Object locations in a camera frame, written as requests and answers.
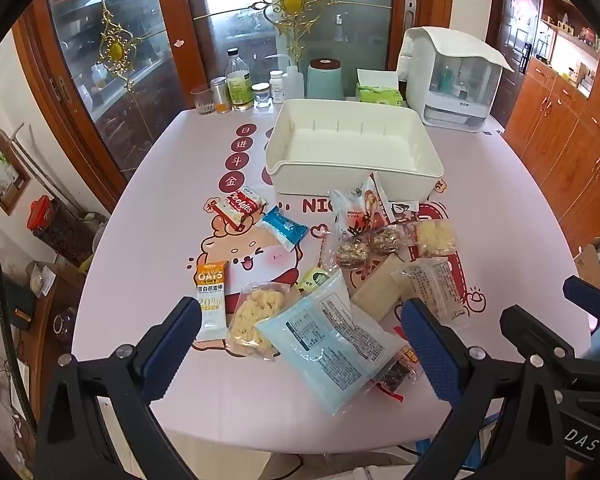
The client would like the blue white snack packet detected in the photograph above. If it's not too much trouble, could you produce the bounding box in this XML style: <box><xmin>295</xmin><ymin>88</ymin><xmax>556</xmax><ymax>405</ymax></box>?
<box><xmin>255</xmin><ymin>205</ymin><xmax>309</xmax><ymax>252</ymax></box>

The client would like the wooden side table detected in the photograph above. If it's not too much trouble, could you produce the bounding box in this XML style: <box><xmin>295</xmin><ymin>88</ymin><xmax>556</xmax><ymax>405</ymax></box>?
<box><xmin>10</xmin><ymin>260</ymin><xmax>88</xmax><ymax>411</ymax></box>

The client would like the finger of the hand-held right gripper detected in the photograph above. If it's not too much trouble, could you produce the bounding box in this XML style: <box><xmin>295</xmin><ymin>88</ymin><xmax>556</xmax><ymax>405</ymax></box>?
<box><xmin>562</xmin><ymin>275</ymin><xmax>600</xmax><ymax>332</ymax></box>
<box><xmin>500</xmin><ymin>305</ymin><xmax>577</xmax><ymax>377</ymax></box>

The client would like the yellow cracker packet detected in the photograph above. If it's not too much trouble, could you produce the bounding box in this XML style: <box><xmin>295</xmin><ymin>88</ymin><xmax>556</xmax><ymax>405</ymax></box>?
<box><xmin>410</xmin><ymin>219</ymin><xmax>458</xmax><ymax>261</ymax></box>

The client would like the white countertop appliance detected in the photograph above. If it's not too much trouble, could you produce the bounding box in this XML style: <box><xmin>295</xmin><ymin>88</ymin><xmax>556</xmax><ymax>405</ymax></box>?
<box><xmin>399</xmin><ymin>26</ymin><xmax>515</xmax><ymax>133</ymax></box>

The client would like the wooden wall niche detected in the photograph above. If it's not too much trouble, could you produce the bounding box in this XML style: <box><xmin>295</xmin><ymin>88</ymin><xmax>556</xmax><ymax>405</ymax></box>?
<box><xmin>0</xmin><ymin>105</ymin><xmax>31</xmax><ymax>216</ymax></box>

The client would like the metal can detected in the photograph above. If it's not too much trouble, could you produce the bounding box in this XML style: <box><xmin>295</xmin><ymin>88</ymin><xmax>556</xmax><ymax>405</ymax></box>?
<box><xmin>210</xmin><ymin>76</ymin><xmax>232</xmax><ymax>112</ymax></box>

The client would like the wooden display shelf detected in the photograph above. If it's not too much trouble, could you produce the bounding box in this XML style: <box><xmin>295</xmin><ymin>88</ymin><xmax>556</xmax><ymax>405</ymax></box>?
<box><xmin>535</xmin><ymin>0</ymin><xmax>600</xmax><ymax>101</ymax></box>

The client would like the clear packet with text print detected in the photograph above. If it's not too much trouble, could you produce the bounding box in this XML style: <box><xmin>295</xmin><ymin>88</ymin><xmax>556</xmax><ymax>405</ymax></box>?
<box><xmin>391</xmin><ymin>257</ymin><xmax>470</xmax><ymax>329</ymax></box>

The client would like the green snack packet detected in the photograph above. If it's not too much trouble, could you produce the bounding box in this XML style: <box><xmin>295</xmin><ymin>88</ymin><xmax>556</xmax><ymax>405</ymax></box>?
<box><xmin>296</xmin><ymin>266</ymin><xmax>331</xmax><ymax>296</ymax></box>

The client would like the white red-edged packet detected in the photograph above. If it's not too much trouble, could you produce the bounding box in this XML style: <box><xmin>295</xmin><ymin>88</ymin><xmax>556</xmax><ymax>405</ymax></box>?
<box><xmin>365</xmin><ymin>172</ymin><xmax>421</xmax><ymax>221</ymax></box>

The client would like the wooden cabinet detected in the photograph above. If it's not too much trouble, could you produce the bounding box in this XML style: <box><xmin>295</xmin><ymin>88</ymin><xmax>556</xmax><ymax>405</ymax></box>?
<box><xmin>502</xmin><ymin>55</ymin><xmax>600</xmax><ymax>256</ymax></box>

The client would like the orange white oat bar packet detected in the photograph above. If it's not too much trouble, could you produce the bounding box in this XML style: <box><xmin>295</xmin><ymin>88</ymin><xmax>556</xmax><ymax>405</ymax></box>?
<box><xmin>195</xmin><ymin>260</ymin><xmax>231</xmax><ymax>343</ymax></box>

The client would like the dark wooden door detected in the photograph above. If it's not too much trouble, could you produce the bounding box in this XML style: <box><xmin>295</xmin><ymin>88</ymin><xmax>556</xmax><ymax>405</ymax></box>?
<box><xmin>490</xmin><ymin>0</ymin><xmax>543</xmax><ymax>126</ymax></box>

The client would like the clear rice cracker packet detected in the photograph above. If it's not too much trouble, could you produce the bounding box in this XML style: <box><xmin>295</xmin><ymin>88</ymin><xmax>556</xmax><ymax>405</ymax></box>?
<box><xmin>227</xmin><ymin>281</ymin><xmax>292</xmax><ymax>361</ymax></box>

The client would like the beige wafer packet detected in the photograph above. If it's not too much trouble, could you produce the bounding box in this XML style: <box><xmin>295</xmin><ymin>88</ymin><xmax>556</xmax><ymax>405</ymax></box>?
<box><xmin>350</xmin><ymin>252</ymin><xmax>406</xmax><ymax>322</ymax></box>

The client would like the clear glass cup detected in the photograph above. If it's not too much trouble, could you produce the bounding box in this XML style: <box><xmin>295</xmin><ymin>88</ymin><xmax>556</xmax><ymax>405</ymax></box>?
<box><xmin>191</xmin><ymin>85</ymin><xmax>216</xmax><ymax>116</ymax></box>

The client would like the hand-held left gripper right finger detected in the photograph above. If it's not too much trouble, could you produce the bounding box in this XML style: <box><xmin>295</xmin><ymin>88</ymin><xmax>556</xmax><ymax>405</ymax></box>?
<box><xmin>399</xmin><ymin>297</ymin><xmax>568</xmax><ymax>480</ymax></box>

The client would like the pink printed tablecloth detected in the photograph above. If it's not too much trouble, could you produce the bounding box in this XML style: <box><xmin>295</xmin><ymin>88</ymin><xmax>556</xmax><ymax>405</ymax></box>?
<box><xmin>71</xmin><ymin>102</ymin><xmax>593</xmax><ymax>453</ymax></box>

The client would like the white squeeze bottle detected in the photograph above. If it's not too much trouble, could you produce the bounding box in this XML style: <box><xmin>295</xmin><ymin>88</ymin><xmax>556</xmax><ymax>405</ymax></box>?
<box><xmin>272</xmin><ymin>55</ymin><xmax>306</xmax><ymax>101</ymax></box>

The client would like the glass bottle with yellow liquid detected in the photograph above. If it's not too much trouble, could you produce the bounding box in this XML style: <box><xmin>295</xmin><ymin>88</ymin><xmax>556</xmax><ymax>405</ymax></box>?
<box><xmin>226</xmin><ymin>48</ymin><xmax>255</xmax><ymax>112</ymax></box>

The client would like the red lid jar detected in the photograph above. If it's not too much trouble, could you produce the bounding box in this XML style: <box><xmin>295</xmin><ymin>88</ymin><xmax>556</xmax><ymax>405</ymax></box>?
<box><xmin>27</xmin><ymin>195</ymin><xmax>93</xmax><ymax>266</ymax></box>

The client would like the large light blue packet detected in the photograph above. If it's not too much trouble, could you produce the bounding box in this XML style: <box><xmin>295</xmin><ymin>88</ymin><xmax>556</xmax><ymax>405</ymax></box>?
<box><xmin>255</xmin><ymin>269</ymin><xmax>411</xmax><ymax>417</ymax></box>

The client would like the white plastic storage bin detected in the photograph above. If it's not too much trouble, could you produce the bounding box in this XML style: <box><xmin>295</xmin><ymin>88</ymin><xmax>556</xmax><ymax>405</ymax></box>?
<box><xmin>264</xmin><ymin>98</ymin><xmax>444</xmax><ymax>200</ymax></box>

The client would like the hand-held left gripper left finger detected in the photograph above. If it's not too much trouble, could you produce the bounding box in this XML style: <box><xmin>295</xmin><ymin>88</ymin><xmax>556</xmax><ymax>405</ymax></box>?
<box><xmin>34</xmin><ymin>296</ymin><xmax>203</xmax><ymax>480</ymax></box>

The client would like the teal canister with brown lid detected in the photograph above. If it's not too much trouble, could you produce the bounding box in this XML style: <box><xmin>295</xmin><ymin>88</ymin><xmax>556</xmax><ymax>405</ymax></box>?
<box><xmin>306</xmin><ymin>57</ymin><xmax>344</xmax><ymax>101</ymax></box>

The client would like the red white cookie packet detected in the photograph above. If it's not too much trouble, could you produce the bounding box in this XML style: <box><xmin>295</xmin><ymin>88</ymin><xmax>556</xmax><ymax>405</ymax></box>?
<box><xmin>215</xmin><ymin>186</ymin><xmax>268</xmax><ymax>233</ymax></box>

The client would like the dark red snack packet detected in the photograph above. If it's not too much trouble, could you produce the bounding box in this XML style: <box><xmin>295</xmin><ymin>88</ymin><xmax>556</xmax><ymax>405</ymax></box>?
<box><xmin>372</xmin><ymin>345</ymin><xmax>421</xmax><ymax>403</ymax></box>

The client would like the cardboard box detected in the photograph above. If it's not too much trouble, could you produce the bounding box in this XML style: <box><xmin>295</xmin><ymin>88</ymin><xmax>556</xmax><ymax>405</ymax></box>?
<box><xmin>572</xmin><ymin>235</ymin><xmax>600</xmax><ymax>291</ymax></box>

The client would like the white pill bottle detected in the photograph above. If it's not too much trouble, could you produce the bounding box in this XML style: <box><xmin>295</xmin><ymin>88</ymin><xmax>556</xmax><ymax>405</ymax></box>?
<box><xmin>270</xmin><ymin>70</ymin><xmax>287</xmax><ymax>104</ymax></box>

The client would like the glass door with gold ornament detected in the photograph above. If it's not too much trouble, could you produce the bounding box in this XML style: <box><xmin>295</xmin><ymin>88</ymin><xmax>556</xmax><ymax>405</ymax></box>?
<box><xmin>150</xmin><ymin>0</ymin><xmax>456</xmax><ymax>111</ymax></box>
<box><xmin>10</xmin><ymin>0</ymin><xmax>191</xmax><ymax>196</ymax></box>

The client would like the clear red print packet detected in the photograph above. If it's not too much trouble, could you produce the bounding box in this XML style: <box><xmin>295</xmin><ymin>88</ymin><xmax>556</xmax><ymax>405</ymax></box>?
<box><xmin>328</xmin><ymin>187</ymin><xmax>386</xmax><ymax>246</ymax></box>

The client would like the green tissue box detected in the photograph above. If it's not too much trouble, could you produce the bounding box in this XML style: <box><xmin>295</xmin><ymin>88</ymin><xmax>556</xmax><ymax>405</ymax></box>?
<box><xmin>355</xmin><ymin>69</ymin><xmax>403</xmax><ymax>107</ymax></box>

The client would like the white cloth cover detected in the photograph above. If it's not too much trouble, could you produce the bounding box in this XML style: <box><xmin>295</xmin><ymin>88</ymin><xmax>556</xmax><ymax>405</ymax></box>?
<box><xmin>422</xmin><ymin>27</ymin><xmax>515</xmax><ymax>73</ymax></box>

